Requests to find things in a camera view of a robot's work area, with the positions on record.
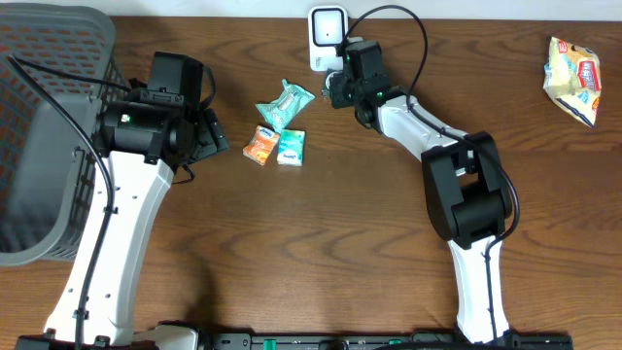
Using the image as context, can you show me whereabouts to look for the orange Kleenex tissue pack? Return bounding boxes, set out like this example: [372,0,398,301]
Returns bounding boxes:
[243,125,280,165]

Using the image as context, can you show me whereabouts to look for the teal crinkled snack pack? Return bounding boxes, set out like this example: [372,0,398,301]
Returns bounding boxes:
[256,79,315,133]

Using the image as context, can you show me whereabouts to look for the teal Kleenex tissue pack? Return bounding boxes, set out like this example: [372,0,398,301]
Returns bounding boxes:
[277,129,305,166]

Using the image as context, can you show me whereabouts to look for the large yellow wipes pack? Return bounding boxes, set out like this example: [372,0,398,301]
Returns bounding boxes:
[542,37,603,128]

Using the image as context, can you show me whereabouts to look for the dark green round-label pack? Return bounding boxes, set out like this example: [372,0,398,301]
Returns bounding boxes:
[322,69,341,98]

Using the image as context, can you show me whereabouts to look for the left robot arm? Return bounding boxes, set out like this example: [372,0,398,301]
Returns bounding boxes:
[15,101,228,350]

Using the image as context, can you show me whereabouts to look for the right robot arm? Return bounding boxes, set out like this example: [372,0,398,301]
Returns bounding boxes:
[325,70,518,345]

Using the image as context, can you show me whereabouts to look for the white barcode scanner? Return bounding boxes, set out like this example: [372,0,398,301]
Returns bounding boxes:
[307,5,348,72]

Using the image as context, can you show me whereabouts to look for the dark grey plastic basket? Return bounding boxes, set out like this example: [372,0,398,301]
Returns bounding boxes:
[1,3,125,266]

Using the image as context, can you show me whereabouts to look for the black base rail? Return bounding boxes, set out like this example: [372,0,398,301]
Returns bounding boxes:
[161,321,573,350]

